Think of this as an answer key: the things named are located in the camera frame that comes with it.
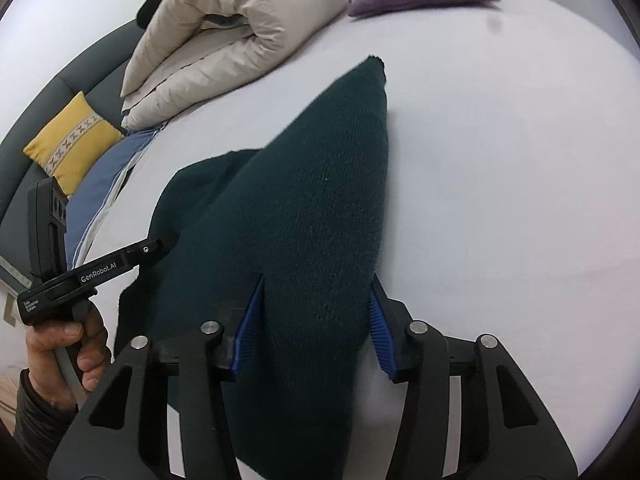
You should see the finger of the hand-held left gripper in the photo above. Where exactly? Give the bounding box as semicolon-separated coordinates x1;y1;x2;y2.
120;239;164;273

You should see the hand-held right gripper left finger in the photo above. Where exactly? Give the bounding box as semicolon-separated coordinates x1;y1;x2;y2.
47;276;266;480

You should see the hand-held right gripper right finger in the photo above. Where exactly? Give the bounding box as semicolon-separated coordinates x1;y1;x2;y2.
369;276;581;480

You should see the dark green knitted garment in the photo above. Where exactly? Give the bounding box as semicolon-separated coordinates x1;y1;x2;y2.
117;55;391;480

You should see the person's left forearm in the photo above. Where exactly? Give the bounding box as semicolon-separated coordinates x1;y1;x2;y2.
15;367;78;480

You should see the person's left hand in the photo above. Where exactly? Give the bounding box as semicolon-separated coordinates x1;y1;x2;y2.
26;305;111;407

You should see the blue pillow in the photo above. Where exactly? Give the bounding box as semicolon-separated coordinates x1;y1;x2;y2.
65;125;166;266

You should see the yellow patterned cushion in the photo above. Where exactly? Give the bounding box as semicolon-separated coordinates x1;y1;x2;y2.
22;91;126;198

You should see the grey sofa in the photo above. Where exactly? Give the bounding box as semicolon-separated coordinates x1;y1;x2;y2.
0;20;146;241

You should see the white bed sheet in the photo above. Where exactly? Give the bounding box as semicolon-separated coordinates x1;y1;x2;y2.
0;0;640;480

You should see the beige folded duvet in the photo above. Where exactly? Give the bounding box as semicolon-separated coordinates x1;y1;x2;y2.
120;0;351;131

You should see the grey cable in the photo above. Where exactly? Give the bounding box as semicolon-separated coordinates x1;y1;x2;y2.
52;347;92;411

